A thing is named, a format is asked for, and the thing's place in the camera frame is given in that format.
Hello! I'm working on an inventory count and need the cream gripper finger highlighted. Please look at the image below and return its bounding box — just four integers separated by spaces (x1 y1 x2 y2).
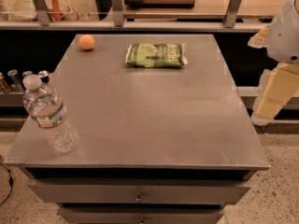
251 63 299 126
248 25 270 49

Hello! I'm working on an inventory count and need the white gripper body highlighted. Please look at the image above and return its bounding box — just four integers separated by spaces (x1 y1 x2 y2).
267 0 299 63

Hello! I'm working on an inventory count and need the clear plastic water bottle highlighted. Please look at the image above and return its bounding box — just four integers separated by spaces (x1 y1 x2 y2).
23 75 79 154

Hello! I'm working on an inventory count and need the green jalapeno chip bag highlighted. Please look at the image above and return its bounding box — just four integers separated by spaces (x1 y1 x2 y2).
125 43 188 68

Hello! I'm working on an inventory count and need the white orange plastic bag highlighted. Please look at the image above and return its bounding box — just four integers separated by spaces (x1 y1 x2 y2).
6 0 74 21

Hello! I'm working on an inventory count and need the grey drawer cabinet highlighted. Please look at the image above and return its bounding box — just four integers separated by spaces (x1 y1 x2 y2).
5 35 269 211

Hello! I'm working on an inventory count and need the orange ball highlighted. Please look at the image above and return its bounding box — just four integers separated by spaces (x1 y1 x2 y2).
78 35 95 50

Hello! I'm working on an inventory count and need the dark soda can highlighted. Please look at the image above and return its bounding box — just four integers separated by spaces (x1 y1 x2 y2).
38 70 50 83

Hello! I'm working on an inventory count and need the upper grey drawer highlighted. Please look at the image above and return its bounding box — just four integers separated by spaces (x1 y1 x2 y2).
28 179 249 205

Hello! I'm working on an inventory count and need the grey drawer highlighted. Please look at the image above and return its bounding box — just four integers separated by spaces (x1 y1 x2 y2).
28 179 249 205
58 207 223 224

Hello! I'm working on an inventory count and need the silver soda can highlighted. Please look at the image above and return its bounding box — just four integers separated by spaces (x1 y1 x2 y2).
22 71 33 77

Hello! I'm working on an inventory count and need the lower grey drawer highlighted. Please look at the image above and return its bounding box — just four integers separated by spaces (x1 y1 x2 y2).
58 207 223 224

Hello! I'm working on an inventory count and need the blue soda can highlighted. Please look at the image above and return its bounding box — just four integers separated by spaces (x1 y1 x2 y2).
7 69 24 91

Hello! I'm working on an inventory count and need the right metal shelf bracket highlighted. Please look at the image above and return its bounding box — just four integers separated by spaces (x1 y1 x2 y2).
223 0 242 28

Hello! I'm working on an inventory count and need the metal shelf bracket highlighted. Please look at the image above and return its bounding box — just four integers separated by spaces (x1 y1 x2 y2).
223 0 242 28
33 0 52 26
111 0 123 27

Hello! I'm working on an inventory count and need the middle metal shelf bracket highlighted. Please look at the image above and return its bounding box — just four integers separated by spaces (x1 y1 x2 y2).
111 0 123 27

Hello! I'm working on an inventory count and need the left metal shelf bracket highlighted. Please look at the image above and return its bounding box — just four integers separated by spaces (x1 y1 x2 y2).
33 0 52 26

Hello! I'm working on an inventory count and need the black cable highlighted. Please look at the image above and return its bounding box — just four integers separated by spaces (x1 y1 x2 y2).
0 161 15 206

